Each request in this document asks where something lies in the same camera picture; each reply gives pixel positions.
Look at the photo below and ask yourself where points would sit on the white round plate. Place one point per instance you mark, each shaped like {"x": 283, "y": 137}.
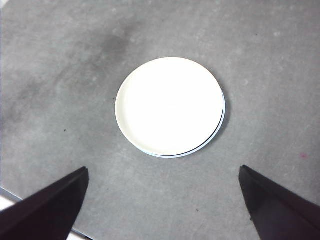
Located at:
{"x": 170, "y": 105}

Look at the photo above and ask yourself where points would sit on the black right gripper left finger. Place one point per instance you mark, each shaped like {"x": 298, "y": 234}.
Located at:
{"x": 42, "y": 212}

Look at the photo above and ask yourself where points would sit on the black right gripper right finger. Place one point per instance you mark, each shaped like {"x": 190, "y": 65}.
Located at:
{"x": 280, "y": 210}

